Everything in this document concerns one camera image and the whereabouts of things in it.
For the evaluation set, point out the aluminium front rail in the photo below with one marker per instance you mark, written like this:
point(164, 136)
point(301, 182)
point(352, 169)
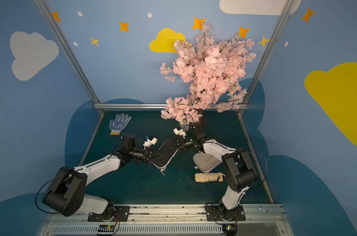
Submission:
point(176, 220)

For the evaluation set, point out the black zippered umbrella sleeve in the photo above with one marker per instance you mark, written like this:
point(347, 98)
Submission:
point(162, 162)

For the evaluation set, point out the left aluminium frame post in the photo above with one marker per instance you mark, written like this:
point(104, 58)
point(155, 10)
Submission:
point(60, 37)

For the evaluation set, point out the right aluminium frame post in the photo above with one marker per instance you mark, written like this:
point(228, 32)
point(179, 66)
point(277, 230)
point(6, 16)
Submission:
point(276, 33)

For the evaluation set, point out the yellow white tin can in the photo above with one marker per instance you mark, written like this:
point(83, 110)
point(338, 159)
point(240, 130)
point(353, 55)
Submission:
point(185, 125)

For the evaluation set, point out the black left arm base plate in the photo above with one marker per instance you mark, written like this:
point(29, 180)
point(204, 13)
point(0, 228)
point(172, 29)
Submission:
point(111, 214)

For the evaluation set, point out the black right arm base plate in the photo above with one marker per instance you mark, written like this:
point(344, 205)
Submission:
point(221, 213)

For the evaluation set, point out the left controller circuit board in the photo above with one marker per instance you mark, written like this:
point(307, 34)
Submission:
point(106, 230)

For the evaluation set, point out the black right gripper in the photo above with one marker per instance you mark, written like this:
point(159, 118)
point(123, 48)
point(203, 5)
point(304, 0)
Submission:
point(180, 144)

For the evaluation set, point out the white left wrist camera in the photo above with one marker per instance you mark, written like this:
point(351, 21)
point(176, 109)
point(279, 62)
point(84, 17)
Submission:
point(150, 141)

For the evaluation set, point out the controller circuit board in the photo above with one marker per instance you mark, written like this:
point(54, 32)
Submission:
point(106, 230)
point(229, 230)

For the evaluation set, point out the aluminium frame post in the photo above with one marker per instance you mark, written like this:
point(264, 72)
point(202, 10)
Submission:
point(60, 37)
point(276, 33)

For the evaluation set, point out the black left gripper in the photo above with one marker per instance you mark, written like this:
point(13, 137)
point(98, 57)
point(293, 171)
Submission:
point(149, 155)

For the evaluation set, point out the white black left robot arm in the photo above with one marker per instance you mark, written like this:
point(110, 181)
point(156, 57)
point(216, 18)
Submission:
point(66, 193)

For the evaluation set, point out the white blue dotted work glove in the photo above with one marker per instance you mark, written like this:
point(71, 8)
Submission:
point(118, 124)

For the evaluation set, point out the dark brown tree base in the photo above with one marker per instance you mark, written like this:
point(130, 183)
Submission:
point(202, 119)

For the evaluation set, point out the right controller circuit board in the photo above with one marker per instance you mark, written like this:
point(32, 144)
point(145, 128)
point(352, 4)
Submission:
point(229, 230)

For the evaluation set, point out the pink cherry blossom tree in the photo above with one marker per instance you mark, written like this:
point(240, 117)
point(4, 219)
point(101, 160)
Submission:
point(212, 70)

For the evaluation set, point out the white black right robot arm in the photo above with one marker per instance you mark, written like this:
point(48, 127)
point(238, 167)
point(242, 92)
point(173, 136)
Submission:
point(240, 172)

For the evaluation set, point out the beige folded umbrella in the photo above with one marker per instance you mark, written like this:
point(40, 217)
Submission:
point(209, 177)

